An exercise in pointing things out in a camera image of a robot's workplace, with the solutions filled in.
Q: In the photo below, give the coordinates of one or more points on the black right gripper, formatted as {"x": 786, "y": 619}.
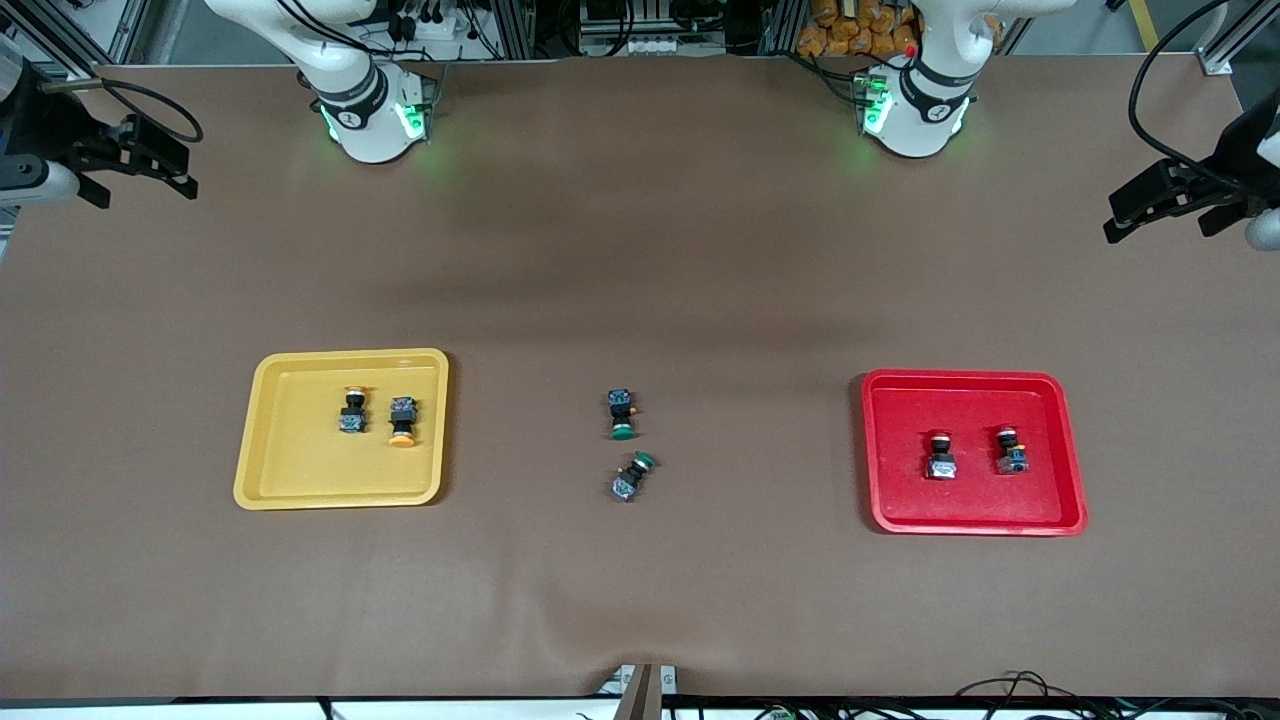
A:
{"x": 48, "y": 128}

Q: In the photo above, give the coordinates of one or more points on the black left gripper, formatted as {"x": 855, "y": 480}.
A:
{"x": 1232, "y": 168}

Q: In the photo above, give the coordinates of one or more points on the red push button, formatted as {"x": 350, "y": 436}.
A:
{"x": 1012, "y": 455}
{"x": 940, "y": 462}

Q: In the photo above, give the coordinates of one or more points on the yellow push button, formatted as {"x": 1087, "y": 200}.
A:
{"x": 352, "y": 415}
{"x": 402, "y": 415}

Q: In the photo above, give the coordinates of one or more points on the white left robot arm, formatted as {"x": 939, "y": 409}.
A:
{"x": 915, "y": 120}

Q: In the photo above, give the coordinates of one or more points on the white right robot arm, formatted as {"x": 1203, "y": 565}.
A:
{"x": 365, "y": 120}

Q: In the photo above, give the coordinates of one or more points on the red plastic tray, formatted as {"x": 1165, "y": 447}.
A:
{"x": 970, "y": 400}

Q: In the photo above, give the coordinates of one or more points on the white power strip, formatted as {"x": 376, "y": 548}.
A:
{"x": 430, "y": 28}

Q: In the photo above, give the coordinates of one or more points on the yellow plastic tray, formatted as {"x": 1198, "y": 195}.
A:
{"x": 300, "y": 460}

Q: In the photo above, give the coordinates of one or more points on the orange packed bags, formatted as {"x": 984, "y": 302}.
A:
{"x": 850, "y": 30}

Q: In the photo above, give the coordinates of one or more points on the brown table mat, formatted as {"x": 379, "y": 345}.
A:
{"x": 640, "y": 250}

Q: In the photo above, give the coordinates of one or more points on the green push button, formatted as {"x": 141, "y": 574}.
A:
{"x": 630, "y": 480}
{"x": 621, "y": 412}

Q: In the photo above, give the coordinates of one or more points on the black left camera mount bracket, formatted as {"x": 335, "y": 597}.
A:
{"x": 1220, "y": 220}

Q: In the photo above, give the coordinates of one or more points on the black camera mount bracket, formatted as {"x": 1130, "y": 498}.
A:
{"x": 1220, "y": 220}
{"x": 92, "y": 190}

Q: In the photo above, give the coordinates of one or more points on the black right camera mount bracket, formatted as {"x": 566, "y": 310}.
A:
{"x": 92, "y": 190}

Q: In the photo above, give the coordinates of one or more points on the aluminium frame strut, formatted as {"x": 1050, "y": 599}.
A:
{"x": 785, "y": 25}
{"x": 55, "y": 45}
{"x": 1225, "y": 40}
{"x": 515, "y": 28}

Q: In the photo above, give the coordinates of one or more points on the metal table edge bracket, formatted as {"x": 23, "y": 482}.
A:
{"x": 640, "y": 695}

